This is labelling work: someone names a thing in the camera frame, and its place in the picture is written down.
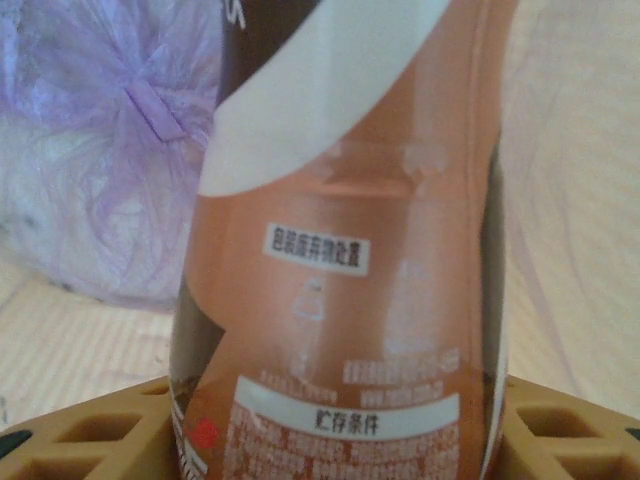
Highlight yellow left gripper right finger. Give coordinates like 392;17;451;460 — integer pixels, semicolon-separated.
494;373;640;480

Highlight brown coffee drink bottle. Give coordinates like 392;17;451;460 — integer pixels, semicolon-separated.
167;0;521;480

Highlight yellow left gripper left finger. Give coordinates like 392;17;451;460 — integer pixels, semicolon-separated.
0;377;176;480

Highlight pink mesh waste basket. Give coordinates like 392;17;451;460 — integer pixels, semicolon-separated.
0;0;640;436

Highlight beige slatted waste bin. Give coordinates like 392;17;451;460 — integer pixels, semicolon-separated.
0;269;176;426

